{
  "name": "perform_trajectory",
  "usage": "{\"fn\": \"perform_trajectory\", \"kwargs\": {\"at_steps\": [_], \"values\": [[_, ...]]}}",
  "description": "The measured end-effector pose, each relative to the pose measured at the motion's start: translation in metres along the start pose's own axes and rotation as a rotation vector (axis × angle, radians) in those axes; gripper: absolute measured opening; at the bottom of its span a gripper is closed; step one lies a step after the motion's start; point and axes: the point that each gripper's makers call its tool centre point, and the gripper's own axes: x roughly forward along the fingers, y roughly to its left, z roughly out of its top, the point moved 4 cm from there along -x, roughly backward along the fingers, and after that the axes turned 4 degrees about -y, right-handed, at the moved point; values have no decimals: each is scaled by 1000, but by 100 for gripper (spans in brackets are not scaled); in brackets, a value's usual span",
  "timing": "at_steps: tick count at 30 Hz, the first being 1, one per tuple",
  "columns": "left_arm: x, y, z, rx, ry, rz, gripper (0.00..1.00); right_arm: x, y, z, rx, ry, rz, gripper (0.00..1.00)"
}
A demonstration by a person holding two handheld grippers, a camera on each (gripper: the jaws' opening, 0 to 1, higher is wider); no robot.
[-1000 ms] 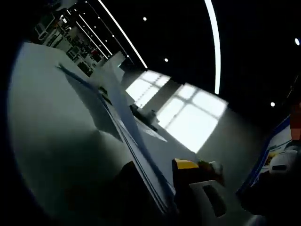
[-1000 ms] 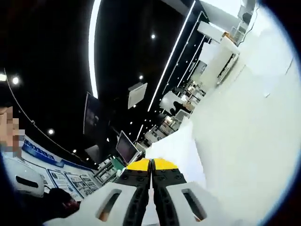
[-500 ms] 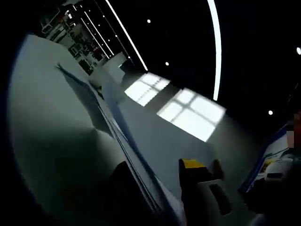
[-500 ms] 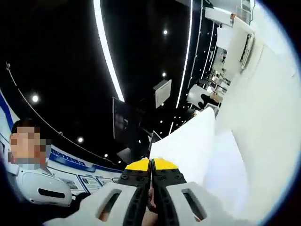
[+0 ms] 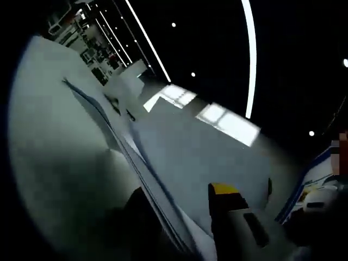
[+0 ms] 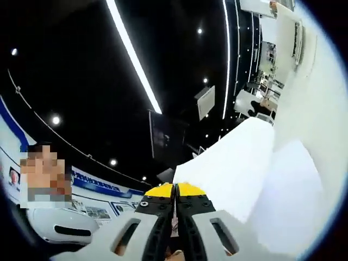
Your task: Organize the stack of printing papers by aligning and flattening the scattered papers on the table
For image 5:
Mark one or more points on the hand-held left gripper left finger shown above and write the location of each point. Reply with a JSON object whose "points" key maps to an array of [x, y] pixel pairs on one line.
{"points": [[141, 231]]}

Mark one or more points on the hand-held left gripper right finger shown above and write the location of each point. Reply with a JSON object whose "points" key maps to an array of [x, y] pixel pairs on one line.
{"points": [[228, 201]]}

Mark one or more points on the pile of white printing papers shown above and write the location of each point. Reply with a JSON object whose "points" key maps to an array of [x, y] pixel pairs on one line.
{"points": [[195, 152]]}

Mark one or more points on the white worn neck device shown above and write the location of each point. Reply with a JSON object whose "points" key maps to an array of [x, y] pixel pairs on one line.
{"points": [[323, 195]]}

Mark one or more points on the wide bright window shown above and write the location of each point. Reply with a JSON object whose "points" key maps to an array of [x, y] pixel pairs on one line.
{"points": [[233, 125]]}

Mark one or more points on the narrow bright window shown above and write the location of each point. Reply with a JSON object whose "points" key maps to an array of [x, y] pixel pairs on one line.
{"points": [[176, 93]]}

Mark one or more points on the white ceiling light strip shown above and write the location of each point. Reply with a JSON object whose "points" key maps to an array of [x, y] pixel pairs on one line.
{"points": [[164, 70], [253, 59]]}

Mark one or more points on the white printer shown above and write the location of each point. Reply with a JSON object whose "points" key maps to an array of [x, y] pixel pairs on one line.
{"points": [[125, 87]]}

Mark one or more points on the row of office desks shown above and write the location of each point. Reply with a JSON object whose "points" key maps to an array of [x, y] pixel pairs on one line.
{"points": [[92, 51]]}

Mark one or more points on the blue framed wall poster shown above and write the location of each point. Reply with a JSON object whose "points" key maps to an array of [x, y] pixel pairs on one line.
{"points": [[315, 174]]}

